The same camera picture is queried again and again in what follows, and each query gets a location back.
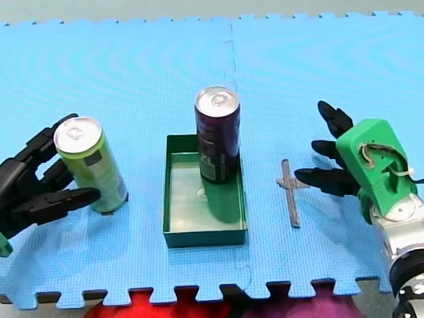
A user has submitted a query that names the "shallow green tray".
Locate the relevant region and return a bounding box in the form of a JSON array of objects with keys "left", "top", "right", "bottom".
[{"left": 162, "top": 134, "right": 250, "bottom": 249}]

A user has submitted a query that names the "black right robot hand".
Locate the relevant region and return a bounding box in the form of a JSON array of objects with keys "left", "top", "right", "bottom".
[{"left": 293, "top": 100, "right": 362, "bottom": 199}]

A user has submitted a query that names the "dark purple drink can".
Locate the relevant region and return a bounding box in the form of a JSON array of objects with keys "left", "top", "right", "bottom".
[{"left": 193, "top": 85, "right": 241, "bottom": 186}]

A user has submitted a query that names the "green drink can dark band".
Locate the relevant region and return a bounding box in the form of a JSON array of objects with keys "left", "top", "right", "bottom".
[{"left": 52, "top": 116, "right": 130, "bottom": 215}]

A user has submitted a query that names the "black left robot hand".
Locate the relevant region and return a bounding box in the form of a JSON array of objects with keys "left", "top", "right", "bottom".
[{"left": 0, "top": 113, "right": 102, "bottom": 240}]

